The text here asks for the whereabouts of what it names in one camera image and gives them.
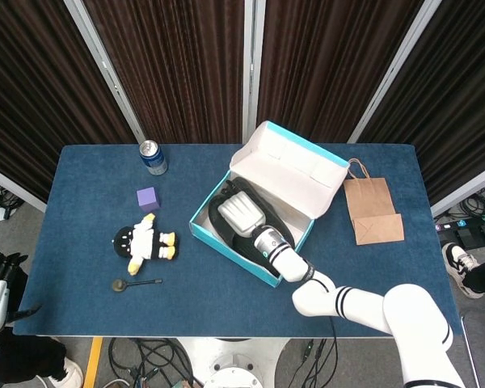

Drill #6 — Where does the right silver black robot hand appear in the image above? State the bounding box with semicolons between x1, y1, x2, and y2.
217;181;267;238

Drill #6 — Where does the light blue shoe box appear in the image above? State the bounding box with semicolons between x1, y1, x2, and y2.
188;120;351;289

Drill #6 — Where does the purple cube block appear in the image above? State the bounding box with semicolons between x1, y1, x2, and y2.
136;187;162;213

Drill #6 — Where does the black white penguin plush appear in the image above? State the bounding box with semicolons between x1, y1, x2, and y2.
111;213;181;277

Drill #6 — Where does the blue soda can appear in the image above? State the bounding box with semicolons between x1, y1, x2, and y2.
139;139;169;176

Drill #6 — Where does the yellow floor tape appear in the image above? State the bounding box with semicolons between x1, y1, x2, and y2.
82;337;104;388

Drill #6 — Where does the blue table cloth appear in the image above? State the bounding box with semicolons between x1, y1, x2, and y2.
12;144;462;340

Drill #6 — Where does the black spoon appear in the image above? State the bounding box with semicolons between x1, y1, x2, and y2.
112;277;164;293

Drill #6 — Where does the brown paper bag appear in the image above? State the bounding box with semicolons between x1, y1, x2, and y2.
343;158;405;247

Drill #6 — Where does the dark brown curtain panel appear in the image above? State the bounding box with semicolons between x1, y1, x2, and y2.
357;0;485;205
255;0;425;145
82;0;246;145
0;0;137;203

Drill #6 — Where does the white black sneaker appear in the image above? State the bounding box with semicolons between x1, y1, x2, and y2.
442;242;485;300

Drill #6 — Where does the grey metal frame rail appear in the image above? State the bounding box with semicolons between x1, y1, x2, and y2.
429;159;485;218
0;161;49;213

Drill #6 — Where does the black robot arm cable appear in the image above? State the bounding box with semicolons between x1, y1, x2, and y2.
313;269;341;388

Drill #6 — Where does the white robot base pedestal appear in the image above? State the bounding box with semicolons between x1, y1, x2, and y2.
173;337;292;388

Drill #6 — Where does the grey metal frame post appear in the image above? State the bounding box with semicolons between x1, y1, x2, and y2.
63;0;147;146
346;0;444;146
242;0;267;146

